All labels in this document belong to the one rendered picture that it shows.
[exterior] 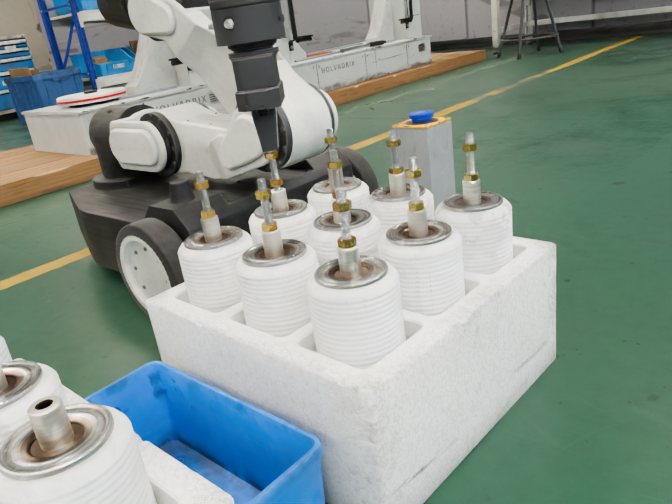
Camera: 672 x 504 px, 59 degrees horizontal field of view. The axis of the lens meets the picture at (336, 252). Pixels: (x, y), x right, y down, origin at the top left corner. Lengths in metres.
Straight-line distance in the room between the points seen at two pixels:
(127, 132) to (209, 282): 0.72
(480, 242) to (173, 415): 0.45
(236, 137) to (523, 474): 0.72
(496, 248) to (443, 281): 0.12
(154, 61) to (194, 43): 1.91
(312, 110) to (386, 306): 0.59
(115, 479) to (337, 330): 0.25
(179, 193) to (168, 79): 2.02
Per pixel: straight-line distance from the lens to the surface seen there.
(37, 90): 5.16
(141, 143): 1.38
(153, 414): 0.83
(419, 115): 0.99
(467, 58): 4.81
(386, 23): 4.38
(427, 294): 0.67
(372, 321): 0.58
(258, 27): 0.77
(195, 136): 1.29
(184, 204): 1.13
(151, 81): 3.08
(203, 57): 1.20
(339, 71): 3.72
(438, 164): 1.00
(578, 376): 0.89
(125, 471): 0.46
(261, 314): 0.68
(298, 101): 1.10
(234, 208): 1.15
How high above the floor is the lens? 0.50
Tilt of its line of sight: 22 degrees down
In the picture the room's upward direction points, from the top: 8 degrees counter-clockwise
